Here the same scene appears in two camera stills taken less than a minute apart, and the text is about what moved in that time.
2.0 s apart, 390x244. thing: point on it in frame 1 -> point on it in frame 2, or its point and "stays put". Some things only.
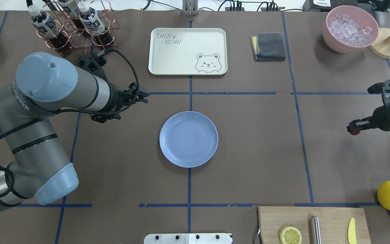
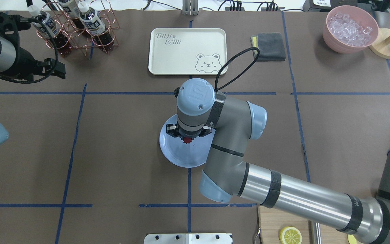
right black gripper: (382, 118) -> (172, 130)
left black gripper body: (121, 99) -> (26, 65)
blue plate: (188, 139) stays put
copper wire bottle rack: (68, 25) stays put
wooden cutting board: (334, 223) stays put
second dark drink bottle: (94, 25) stays put
